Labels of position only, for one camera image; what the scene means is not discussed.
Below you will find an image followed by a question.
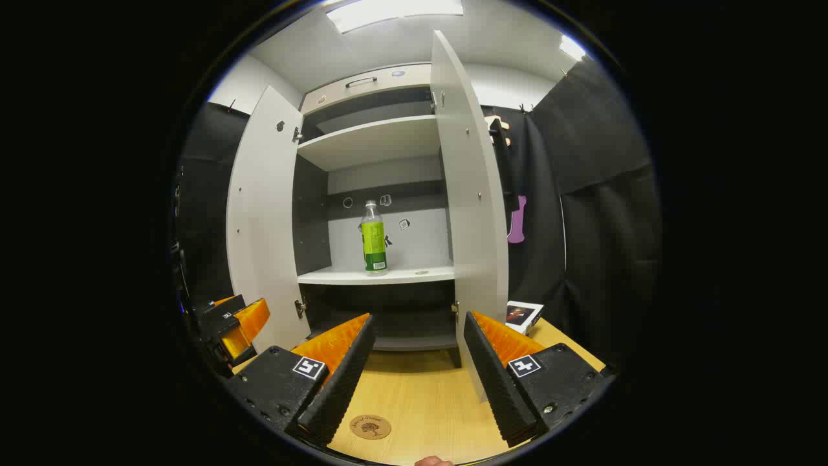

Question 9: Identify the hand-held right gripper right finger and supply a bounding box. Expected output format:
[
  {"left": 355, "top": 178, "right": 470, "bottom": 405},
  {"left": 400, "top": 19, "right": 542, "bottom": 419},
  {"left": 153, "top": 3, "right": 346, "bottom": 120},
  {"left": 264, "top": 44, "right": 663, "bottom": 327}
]
[{"left": 463, "top": 311, "right": 615, "bottom": 449}]

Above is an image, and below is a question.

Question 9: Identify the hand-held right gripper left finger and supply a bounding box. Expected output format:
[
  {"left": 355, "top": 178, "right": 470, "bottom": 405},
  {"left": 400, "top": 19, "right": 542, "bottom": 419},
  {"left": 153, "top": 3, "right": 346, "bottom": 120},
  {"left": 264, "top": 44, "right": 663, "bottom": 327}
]
[{"left": 225, "top": 313, "right": 376, "bottom": 447}]

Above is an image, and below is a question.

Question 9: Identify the round wooden coaster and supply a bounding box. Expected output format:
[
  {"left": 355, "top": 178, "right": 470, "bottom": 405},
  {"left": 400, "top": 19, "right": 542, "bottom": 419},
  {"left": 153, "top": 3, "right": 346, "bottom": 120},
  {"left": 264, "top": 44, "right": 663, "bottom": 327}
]
[{"left": 349, "top": 414, "right": 393, "bottom": 441}]

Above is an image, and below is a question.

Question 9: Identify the grey cabinet door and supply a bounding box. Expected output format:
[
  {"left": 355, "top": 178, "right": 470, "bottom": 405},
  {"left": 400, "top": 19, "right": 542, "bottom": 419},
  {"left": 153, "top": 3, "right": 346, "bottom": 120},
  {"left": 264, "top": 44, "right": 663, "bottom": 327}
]
[
  {"left": 226, "top": 85, "right": 312, "bottom": 355},
  {"left": 430, "top": 29, "right": 510, "bottom": 403}
]

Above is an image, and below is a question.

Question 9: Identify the green label plastic bottle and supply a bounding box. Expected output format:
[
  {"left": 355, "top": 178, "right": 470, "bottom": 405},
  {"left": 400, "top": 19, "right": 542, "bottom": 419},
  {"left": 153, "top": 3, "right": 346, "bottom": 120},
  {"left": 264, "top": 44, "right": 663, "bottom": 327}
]
[{"left": 360, "top": 200, "right": 389, "bottom": 277}]

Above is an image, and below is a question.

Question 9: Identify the grey cabinet drawer front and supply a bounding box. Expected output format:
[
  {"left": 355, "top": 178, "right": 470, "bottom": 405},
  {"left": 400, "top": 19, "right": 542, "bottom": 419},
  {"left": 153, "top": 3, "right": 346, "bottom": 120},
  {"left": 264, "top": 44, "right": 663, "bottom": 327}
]
[{"left": 300, "top": 63, "right": 433, "bottom": 116}]

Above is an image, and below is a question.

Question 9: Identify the white book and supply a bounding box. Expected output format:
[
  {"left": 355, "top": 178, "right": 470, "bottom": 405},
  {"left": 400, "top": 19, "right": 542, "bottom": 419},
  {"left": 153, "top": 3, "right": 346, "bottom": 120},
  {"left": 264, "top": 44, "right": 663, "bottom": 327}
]
[{"left": 506, "top": 300, "right": 545, "bottom": 336}]

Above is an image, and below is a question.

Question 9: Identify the black backdrop cloth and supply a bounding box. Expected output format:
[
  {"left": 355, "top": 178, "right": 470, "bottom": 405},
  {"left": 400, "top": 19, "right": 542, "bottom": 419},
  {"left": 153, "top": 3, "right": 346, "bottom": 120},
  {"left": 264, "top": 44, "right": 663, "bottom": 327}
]
[{"left": 173, "top": 55, "right": 662, "bottom": 373}]

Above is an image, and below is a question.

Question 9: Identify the large ceiling light panel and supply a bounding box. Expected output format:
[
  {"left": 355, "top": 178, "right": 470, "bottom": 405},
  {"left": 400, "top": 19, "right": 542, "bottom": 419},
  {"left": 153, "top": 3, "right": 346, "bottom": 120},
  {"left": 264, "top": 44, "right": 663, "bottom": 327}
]
[{"left": 323, "top": 0, "right": 464, "bottom": 34}]

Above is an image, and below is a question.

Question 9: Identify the small ceiling light panel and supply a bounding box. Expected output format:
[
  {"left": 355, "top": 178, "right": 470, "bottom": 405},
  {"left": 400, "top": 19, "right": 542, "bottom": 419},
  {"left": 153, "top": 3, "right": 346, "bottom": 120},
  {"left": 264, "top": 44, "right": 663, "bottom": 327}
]
[{"left": 559, "top": 34, "right": 587, "bottom": 62}]

